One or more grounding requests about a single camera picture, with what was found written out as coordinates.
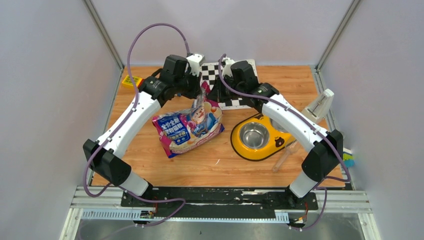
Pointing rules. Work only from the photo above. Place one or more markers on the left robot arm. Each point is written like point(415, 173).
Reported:
point(179, 75)

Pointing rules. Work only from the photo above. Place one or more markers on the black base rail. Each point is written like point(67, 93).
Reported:
point(219, 204)

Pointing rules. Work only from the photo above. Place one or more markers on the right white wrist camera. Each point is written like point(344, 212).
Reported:
point(227, 62)

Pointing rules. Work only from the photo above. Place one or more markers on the black white chessboard mat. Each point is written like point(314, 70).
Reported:
point(210, 73)

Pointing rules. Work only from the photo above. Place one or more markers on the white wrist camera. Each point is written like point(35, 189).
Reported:
point(227, 62)
point(195, 61)

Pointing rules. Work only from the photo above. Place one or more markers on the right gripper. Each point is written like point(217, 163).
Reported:
point(216, 94)

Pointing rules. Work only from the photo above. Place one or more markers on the pink pet food bag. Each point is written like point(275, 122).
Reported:
point(184, 130)

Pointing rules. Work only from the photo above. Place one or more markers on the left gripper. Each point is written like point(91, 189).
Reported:
point(196, 90)

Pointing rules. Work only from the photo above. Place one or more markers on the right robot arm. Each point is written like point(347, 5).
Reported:
point(325, 148)

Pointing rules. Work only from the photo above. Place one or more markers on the green blue block toy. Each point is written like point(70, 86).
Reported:
point(348, 158)

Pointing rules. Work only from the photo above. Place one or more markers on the yellow double pet bowl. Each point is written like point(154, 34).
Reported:
point(259, 137)

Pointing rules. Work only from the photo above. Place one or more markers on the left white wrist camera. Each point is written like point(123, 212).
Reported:
point(195, 61)

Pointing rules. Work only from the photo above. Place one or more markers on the clear plastic scoop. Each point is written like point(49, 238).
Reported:
point(288, 151)

